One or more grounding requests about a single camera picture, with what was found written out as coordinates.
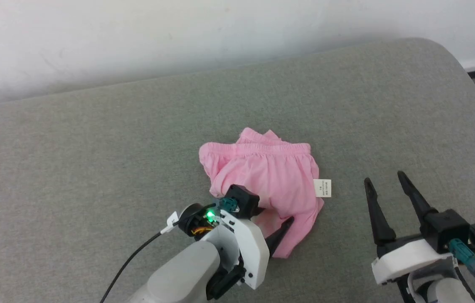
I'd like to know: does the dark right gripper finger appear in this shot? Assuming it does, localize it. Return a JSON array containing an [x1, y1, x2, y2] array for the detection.
[[364, 177, 397, 247], [397, 170, 438, 231]]

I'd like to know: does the pink garment with white label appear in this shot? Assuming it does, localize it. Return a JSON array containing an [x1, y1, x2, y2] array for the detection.
[[199, 128, 332, 259]]

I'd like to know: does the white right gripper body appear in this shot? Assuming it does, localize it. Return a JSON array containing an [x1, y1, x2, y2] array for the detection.
[[371, 236, 459, 287]]

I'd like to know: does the grey fabric sofa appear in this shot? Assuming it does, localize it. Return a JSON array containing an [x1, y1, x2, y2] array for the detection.
[[0, 38, 475, 303]]

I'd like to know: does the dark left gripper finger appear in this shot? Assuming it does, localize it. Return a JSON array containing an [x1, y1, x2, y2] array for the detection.
[[265, 216, 295, 258]]

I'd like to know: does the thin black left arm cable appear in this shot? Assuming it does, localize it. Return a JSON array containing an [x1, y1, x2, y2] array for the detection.
[[100, 212, 180, 303]]

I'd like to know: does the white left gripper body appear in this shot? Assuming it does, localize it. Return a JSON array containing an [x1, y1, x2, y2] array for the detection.
[[204, 210, 270, 300]]

